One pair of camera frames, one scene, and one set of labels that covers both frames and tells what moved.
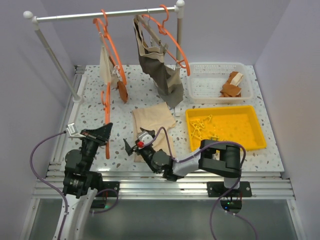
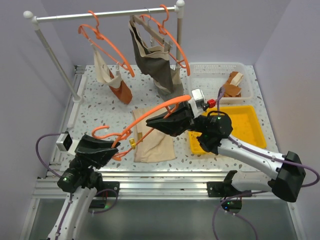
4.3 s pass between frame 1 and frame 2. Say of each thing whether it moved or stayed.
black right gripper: moved
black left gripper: moved
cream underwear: stayed
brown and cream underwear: stayed
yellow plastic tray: stayed
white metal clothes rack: stayed
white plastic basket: stayed
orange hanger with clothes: moved
